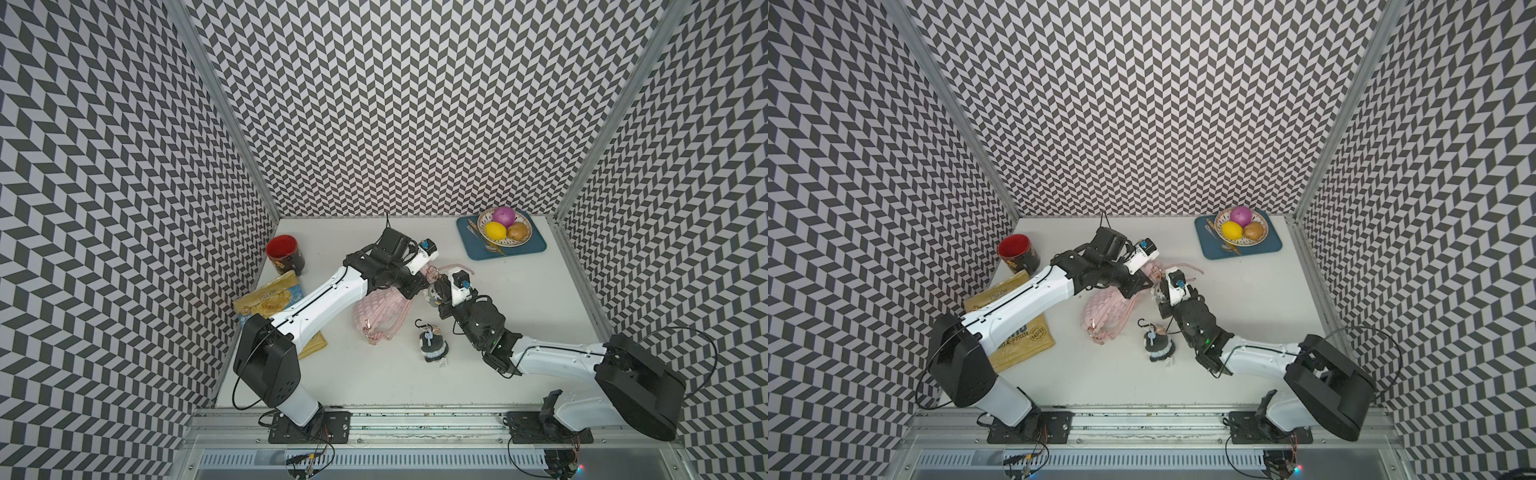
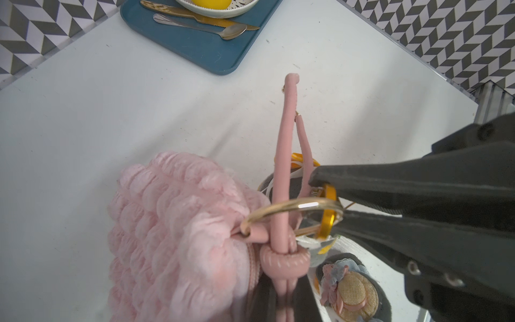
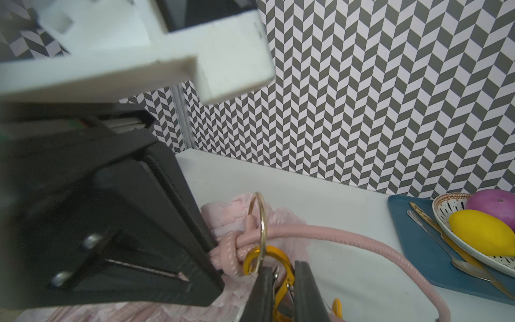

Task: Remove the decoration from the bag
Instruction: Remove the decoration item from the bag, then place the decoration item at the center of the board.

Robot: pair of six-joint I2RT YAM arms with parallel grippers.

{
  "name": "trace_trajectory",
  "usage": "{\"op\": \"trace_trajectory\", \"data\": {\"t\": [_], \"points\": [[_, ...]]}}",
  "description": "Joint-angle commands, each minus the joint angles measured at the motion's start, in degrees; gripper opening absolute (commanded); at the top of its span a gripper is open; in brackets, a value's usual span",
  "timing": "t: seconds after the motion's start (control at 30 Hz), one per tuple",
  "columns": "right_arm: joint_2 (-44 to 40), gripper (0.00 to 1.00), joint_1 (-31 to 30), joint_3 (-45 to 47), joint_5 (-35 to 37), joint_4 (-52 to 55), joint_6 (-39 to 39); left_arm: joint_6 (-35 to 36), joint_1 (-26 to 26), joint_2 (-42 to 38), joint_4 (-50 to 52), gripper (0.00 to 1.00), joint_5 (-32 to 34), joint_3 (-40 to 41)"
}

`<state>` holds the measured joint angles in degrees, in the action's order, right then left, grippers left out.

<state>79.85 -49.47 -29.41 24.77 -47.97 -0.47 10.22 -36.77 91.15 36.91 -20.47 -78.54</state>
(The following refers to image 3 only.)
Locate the yellow lemon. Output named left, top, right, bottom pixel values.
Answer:
left=449, top=209, right=514, bottom=257

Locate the pink knitted bag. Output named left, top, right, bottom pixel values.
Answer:
left=11, top=192, right=347, bottom=322

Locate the silver spoon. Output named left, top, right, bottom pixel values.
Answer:
left=406, top=211, right=494, bottom=283

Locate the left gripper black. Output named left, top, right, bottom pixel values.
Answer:
left=1, top=102, right=224, bottom=309

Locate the pink bag strap cord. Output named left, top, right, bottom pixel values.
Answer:
left=208, top=215, right=452, bottom=322

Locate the gold bag ring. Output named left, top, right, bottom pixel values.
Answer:
left=246, top=191, right=267, bottom=275

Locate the teal tray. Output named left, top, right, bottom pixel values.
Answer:
left=388, top=195, right=514, bottom=305

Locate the purple fruit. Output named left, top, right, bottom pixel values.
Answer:
left=465, top=189, right=514, bottom=230

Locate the patterned ceramic bowl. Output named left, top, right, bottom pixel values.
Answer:
left=432, top=193, right=514, bottom=277

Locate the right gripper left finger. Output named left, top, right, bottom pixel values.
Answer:
left=240, top=266, right=274, bottom=322

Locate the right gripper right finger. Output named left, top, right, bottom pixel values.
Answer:
left=294, top=261, right=330, bottom=322

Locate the grey yellow plush keychain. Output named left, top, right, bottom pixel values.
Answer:
left=244, top=246, right=343, bottom=321

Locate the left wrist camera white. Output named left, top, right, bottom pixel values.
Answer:
left=1, top=1, right=275, bottom=104

